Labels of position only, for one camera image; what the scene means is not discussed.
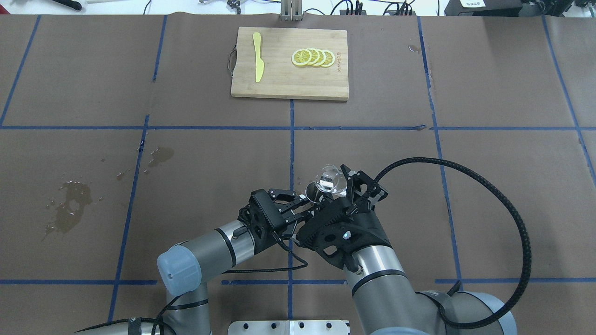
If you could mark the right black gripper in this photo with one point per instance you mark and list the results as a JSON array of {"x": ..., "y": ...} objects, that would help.
[{"x": 375, "y": 231}]

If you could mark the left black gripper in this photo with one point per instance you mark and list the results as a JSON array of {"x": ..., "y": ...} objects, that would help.
[{"x": 266, "y": 229}]

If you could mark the clear glass cup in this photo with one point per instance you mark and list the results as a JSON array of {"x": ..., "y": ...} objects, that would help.
[{"x": 331, "y": 180}]

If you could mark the steel double jigger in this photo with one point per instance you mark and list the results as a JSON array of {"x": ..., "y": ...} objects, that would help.
[{"x": 313, "y": 193}]

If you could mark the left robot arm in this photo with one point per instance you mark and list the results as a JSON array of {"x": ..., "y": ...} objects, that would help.
[{"x": 185, "y": 268}]

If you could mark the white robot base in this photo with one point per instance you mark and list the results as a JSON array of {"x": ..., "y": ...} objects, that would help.
[{"x": 290, "y": 327}]

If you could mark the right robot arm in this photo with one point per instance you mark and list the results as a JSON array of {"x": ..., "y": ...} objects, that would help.
[{"x": 387, "y": 304}]

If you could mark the wooden cutting board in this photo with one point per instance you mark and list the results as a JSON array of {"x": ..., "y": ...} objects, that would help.
[{"x": 281, "y": 78}]

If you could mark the lemon slices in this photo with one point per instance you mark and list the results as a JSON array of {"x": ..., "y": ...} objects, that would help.
[{"x": 314, "y": 57}]

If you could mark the yellow plastic knife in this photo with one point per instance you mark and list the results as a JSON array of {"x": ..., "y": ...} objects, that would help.
[{"x": 259, "y": 62}]

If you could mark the aluminium frame post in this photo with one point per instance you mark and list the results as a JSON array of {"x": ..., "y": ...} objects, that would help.
[{"x": 291, "y": 10}]

